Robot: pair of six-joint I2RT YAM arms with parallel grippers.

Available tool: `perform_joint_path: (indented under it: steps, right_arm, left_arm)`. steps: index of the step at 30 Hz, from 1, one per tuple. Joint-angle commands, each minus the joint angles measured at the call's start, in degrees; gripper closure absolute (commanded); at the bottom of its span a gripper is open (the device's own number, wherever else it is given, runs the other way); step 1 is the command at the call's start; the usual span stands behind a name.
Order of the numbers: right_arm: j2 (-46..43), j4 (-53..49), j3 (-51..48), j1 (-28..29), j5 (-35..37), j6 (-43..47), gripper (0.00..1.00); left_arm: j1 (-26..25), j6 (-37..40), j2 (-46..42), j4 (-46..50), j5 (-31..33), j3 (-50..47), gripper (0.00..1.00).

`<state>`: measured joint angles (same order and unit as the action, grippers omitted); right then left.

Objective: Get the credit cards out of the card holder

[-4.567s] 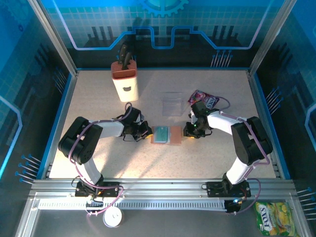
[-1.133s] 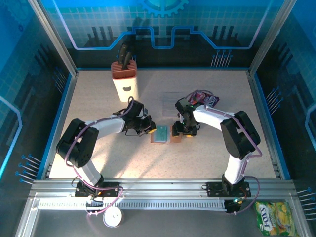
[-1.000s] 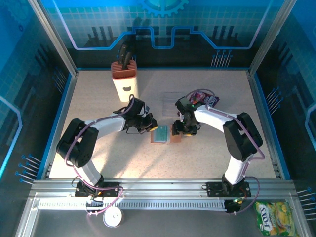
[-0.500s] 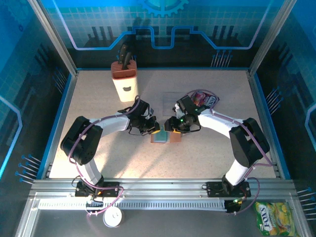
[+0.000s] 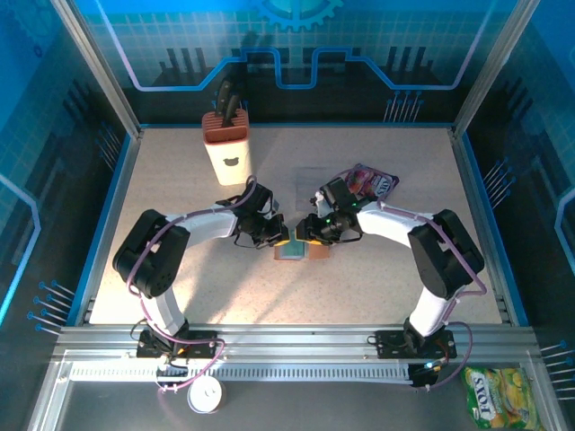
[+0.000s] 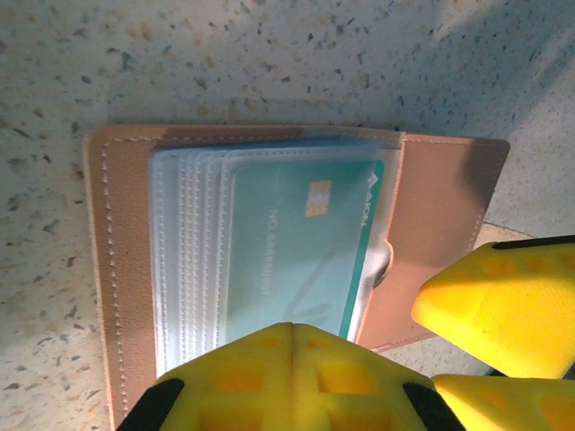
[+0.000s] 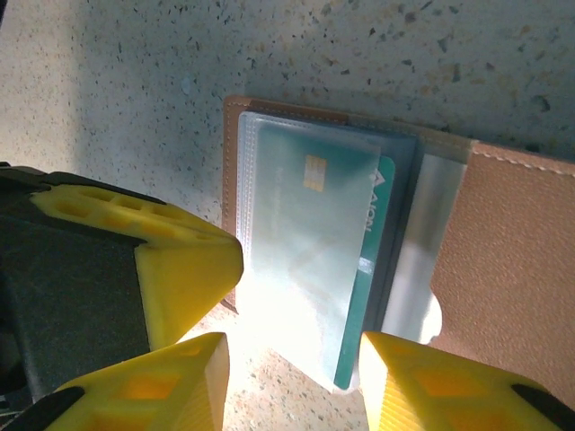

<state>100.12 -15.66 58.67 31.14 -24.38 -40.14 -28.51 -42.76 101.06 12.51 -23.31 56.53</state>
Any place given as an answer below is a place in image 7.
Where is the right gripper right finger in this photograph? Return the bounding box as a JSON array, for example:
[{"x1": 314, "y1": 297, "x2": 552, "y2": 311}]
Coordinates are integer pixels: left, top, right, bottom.
[{"x1": 358, "y1": 330, "x2": 575, "y2": 431}]

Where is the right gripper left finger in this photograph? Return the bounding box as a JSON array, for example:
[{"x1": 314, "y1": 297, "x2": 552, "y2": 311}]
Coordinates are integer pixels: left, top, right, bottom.
[{"x1": 8, "y1": 331, "x2": 232, "y2": 431}]

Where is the green credit card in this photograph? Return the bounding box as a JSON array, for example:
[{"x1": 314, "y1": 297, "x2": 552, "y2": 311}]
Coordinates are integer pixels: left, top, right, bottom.
[{"x1": 244, "y1": 128, "x2": 396, "y2": 391}]

